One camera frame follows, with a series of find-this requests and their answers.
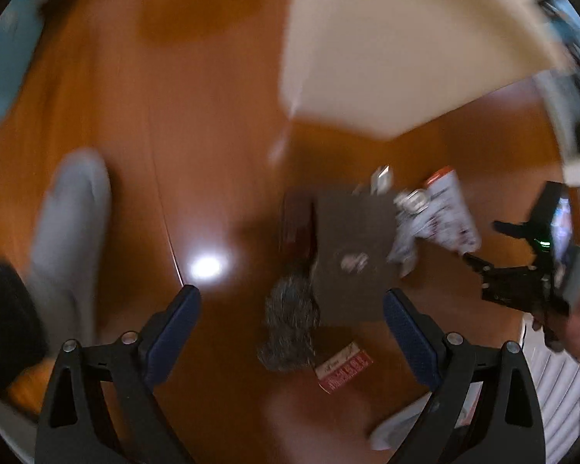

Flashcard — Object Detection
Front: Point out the blue storage box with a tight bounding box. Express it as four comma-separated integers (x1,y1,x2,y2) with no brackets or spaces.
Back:
0,0,45,147

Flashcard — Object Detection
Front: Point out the red and white packet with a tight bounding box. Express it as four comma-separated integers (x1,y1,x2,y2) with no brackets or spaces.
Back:
316,342,374,394

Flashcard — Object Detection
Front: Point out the cream plastic waste bin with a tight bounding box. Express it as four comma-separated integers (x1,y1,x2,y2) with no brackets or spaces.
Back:
279,0,577,137

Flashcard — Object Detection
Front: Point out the grey wad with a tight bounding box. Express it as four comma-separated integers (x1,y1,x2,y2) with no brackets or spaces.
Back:
257,260,321,374

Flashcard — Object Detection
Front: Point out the brown cardboard box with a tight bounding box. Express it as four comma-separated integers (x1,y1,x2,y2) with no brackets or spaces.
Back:
313,188,403,326

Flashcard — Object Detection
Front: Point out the white ribbed panel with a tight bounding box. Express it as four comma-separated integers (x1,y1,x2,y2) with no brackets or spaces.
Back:
521,313,580,462

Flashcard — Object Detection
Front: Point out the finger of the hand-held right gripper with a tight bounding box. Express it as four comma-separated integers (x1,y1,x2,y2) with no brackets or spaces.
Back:
492,220,537,243
464,252,552,312

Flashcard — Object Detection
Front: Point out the white printed wrapper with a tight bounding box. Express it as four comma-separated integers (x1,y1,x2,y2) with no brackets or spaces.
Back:
389,167,483,277

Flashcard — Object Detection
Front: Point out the small silver packet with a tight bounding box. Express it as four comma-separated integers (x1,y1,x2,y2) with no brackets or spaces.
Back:
371,165,393,195

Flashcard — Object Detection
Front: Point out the dark cloth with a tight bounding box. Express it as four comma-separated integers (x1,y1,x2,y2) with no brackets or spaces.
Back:
0,255,50,393

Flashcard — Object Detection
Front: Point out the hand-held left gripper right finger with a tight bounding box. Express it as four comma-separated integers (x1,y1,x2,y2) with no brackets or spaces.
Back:
383,287,547,464

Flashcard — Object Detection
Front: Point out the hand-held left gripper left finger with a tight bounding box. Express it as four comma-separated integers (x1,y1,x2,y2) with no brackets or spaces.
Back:
35,284,202,464

